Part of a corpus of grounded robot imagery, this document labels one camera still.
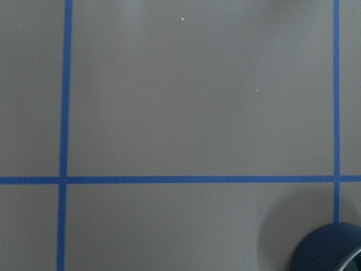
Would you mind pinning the dark blue saucepan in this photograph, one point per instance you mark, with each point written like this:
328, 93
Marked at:
334, 246

